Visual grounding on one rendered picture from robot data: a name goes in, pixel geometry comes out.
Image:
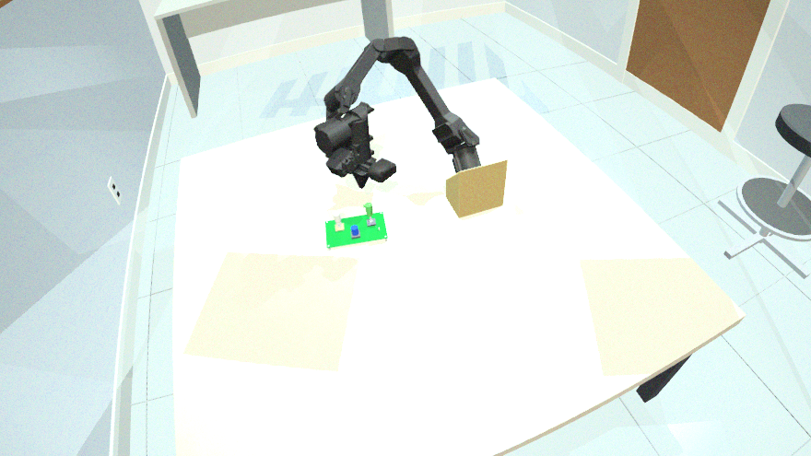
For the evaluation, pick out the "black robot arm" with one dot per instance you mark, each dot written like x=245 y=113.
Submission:
x=402 y=53

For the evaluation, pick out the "green circuit board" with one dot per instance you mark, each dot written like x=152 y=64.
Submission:
x=356 y=229

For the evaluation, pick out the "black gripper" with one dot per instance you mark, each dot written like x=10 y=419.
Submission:
x=378 y=171

